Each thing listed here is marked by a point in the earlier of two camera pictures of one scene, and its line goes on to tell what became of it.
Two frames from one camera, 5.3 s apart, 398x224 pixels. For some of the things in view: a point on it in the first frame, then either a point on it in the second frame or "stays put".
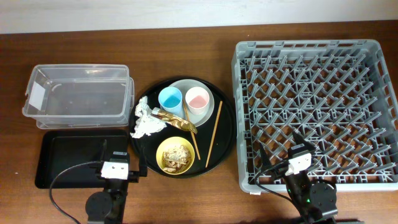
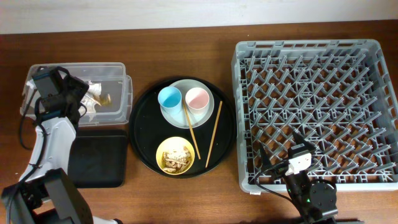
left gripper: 133,176 → 76,90
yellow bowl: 175,155 stays put
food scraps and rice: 176,160 stays put
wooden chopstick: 214,133 stays put
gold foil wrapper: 169,117 → 104,99
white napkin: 145,123 → 90,98
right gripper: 265,162 stays put
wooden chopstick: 197,151 stays put
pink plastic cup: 198,99 stays put
